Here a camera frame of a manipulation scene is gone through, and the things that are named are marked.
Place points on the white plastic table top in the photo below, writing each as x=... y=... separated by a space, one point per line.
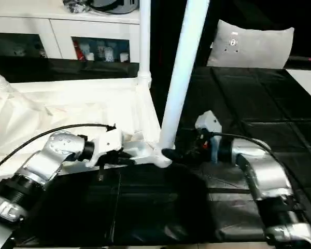
x=67 y=109

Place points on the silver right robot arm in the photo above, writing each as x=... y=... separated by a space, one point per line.
x=264 y=171

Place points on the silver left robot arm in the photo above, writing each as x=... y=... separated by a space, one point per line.
x=41 y=160

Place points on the black work mat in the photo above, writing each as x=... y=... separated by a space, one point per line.
x=261 y=103

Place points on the white cup behind glass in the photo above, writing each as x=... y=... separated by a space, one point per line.
x=123 y=56

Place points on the red bottle behind glass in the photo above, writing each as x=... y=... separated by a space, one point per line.
x=79 y=52

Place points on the grey cushion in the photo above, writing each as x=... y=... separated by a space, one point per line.
x=251 y=44

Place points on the white flat board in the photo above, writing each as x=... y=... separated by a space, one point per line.
x=307 y=83

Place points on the white glass-door cabinet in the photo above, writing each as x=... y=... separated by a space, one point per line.
x=67 y=28

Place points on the grey helmet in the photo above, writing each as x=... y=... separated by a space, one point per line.
x=116 y=5

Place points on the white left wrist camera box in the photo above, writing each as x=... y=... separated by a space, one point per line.
x=107 y=142

